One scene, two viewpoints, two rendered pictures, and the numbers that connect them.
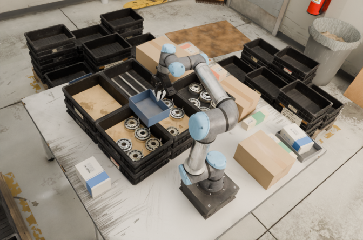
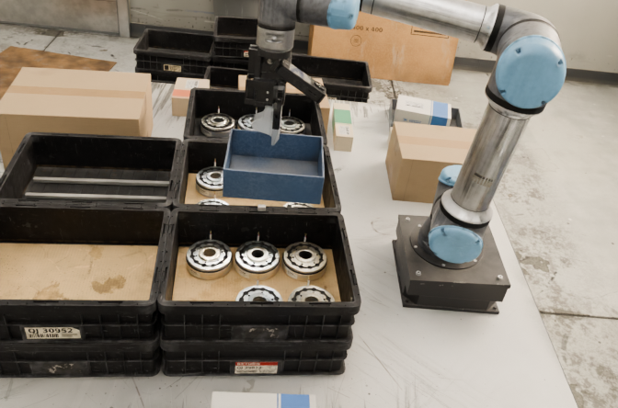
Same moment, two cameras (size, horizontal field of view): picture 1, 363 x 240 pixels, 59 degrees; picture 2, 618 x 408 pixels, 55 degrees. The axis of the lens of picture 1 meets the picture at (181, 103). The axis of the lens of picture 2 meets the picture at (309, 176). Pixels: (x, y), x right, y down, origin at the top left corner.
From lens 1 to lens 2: 1.25 m
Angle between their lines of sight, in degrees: 39
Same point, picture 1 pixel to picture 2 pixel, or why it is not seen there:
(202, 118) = (545, 43)
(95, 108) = (74, 292)
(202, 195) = (471, 273)
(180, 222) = (482, 353)
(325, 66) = not seen: hidden behind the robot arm
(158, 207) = (425, 367)
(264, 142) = (425, 135)
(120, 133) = (210, 295)
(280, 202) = not seen: hidden behind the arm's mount
